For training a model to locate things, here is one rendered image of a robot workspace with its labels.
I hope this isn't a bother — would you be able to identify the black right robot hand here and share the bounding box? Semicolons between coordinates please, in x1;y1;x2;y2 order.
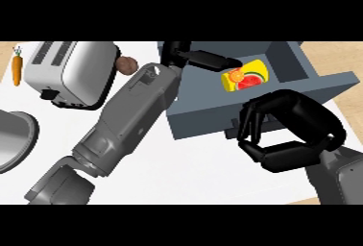
237;88;347;174

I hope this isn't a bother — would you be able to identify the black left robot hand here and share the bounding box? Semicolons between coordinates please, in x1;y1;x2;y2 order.
162;40;244;73

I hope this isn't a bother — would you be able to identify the yellow fruit print cup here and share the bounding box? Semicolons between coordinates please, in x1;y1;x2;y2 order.
221;59;271;92

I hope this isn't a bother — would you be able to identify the blue-grey open drawer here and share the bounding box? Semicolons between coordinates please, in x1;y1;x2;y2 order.
159;40;362;141

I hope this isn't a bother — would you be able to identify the brown potato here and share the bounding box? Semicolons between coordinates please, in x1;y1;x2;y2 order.
114;56;139;77

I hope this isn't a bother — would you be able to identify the silver toaster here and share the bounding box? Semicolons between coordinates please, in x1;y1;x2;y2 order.
23;40;123;111

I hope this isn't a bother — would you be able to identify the orange carrot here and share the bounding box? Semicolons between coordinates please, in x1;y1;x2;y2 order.
13;45;24;87

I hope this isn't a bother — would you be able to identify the grey round pot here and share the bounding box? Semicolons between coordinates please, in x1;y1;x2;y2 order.
0;110;42;175

